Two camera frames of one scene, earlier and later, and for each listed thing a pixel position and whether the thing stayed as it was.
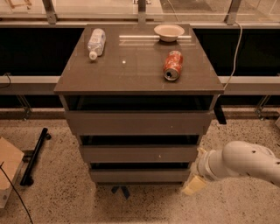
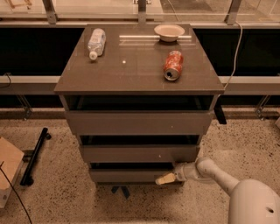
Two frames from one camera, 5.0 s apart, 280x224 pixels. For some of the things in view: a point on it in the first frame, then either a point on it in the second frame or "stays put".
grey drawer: (140, 153) stays put
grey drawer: (140, 175) stays put
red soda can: (172, 66) stays put
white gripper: (203, 165) to (179, 172)
